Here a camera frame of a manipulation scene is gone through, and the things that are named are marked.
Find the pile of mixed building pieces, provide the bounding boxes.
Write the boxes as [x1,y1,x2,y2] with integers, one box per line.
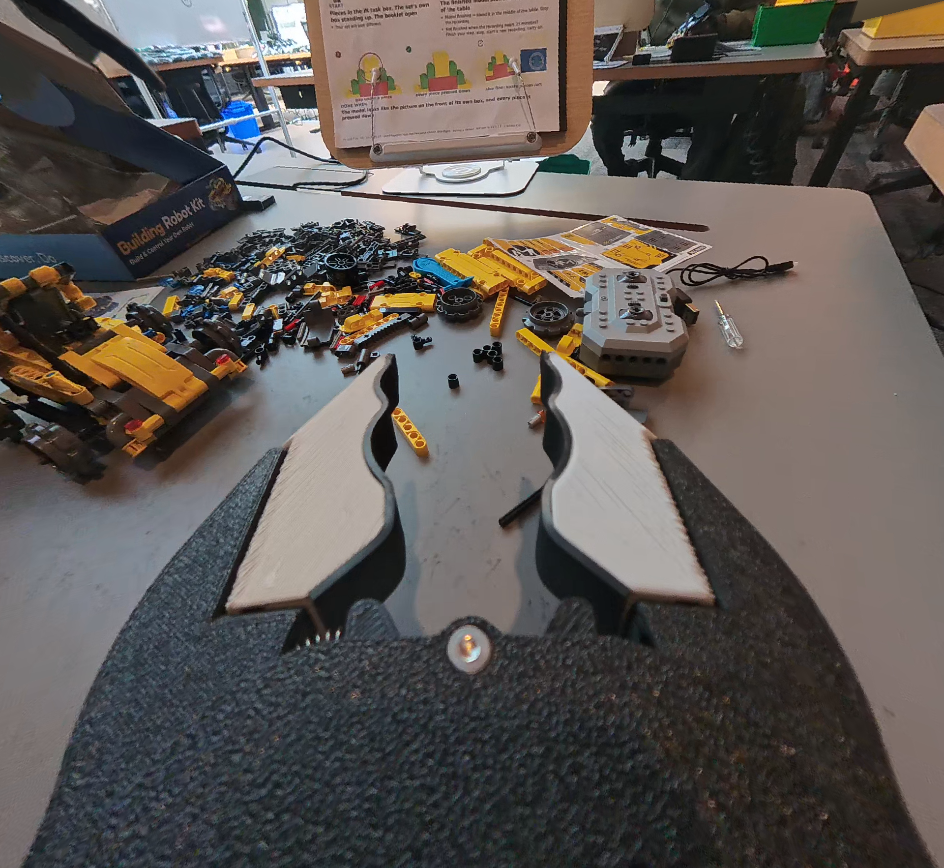
[158,259,443,376]

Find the pile of grey track links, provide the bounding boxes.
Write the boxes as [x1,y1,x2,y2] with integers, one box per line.
[166,217,429,286]

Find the yellow box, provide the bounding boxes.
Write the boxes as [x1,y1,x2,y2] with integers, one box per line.
[859,1,944,40]

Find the grey battery hub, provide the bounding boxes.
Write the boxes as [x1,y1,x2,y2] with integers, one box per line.
[577,267,699,384]

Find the printed instruction sheet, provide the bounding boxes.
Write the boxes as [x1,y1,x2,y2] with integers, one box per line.
[313,0,563,150]

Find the grey wheel hub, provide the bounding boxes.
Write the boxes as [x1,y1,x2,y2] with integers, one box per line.
[435,287,486,324]
[522,300,578,338]

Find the green box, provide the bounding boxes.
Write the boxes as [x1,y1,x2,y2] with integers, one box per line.
[751,0,838,47]

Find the yellow short holed beam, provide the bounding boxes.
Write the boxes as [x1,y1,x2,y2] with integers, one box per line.
[391,407,431,459]

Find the side desk with wooden edge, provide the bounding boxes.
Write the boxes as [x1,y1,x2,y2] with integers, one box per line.
[903,104,944,179]

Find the black axle rod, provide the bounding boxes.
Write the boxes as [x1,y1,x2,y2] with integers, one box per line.
[499,488,545,530]

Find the large yellow panel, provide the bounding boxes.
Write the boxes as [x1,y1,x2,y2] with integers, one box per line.
[435,248,517,294]
[483,241,567,296]

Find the black usb cable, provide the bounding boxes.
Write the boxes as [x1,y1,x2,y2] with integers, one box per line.
[664,257,799,288]

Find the yellow black sticker sheet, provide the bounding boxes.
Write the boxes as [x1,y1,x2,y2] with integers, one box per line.
[487,215,715,299]

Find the heap of yellow beams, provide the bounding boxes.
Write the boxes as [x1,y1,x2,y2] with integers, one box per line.
[515,326,635,408]

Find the blue kit box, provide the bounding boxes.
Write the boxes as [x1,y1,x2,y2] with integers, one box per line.
[0,0,244,282]

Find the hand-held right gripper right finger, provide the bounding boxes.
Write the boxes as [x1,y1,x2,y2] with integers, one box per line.
[540,352,716,609]

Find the yellow toy vehicle model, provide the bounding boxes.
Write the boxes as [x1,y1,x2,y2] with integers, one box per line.
[0,263,248,481]

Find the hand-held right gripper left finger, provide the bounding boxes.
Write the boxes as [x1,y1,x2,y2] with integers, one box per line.
[223,354,405,614]

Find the background work table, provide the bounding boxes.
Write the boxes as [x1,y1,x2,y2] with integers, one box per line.
[593,38,830,83]

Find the blue brick separator tool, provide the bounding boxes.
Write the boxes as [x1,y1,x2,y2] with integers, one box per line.
[411,257,477,292]

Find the small clear screwdriver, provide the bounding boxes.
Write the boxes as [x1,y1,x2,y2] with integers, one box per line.
[712,300,745,350]

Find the wooden document stand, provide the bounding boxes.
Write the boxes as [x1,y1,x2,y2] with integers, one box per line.
[302,0,596,198]

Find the black power cable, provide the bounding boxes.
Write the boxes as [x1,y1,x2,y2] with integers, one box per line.
[235,136,370,190]

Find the blue plastic bin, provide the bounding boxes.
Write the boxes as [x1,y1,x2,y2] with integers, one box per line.
[220,99,264,140]

